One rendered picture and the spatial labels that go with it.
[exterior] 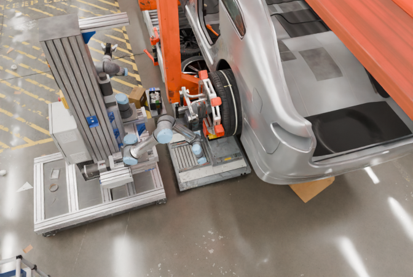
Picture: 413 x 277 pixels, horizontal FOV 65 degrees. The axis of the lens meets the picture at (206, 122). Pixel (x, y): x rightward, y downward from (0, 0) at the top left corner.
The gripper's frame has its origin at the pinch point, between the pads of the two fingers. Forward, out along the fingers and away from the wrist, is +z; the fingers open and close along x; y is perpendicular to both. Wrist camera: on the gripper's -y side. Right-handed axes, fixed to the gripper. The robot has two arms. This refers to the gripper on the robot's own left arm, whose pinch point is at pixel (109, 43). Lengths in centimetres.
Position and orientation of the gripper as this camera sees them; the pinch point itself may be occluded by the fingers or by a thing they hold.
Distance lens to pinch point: 347.4
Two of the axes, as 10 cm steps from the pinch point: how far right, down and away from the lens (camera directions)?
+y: -1.6, 6.3, 7.6
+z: -0.7, -7.8, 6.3
